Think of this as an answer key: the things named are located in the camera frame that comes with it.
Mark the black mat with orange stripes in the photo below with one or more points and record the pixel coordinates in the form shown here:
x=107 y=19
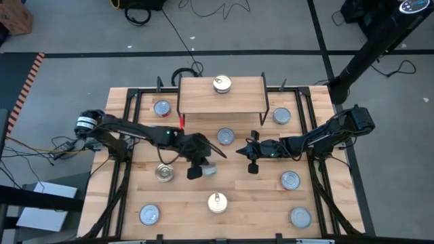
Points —
x=13 y=78

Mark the black metal beam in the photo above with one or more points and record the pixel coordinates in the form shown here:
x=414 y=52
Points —
x=34 y=200

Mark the black metal table frame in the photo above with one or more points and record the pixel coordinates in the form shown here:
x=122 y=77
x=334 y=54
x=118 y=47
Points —
x=288 y=90

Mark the black power adapter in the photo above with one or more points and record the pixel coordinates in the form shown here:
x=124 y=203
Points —
x=62 y=147

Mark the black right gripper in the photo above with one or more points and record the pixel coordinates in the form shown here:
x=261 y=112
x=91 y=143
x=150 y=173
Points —
x=268 y=149

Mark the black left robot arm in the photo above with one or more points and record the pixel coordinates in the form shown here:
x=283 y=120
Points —
x=135 y=130

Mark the brown cardboard box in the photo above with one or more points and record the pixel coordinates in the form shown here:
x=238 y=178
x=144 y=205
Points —
x=15 y=17

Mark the white flat box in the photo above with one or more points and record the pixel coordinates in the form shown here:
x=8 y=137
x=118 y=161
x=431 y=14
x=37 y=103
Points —
x=44 y=217

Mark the black equipment case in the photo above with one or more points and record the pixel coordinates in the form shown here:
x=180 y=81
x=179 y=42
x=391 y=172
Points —
x=142 y=3

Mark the black floor equipment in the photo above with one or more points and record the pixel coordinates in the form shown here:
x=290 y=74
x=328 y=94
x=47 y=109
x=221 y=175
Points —
x=359 y=13

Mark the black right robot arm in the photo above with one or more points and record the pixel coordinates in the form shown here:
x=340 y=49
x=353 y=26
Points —
x=325 y=135

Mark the silver-top seafood can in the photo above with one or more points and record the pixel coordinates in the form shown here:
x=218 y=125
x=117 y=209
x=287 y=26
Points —
x=149 y=214
x=300 y=217

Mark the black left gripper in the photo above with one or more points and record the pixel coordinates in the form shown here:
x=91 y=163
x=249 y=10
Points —
x=195 y=149

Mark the wooden shelf with black frame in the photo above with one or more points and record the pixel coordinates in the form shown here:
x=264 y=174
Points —
x=222 y=101

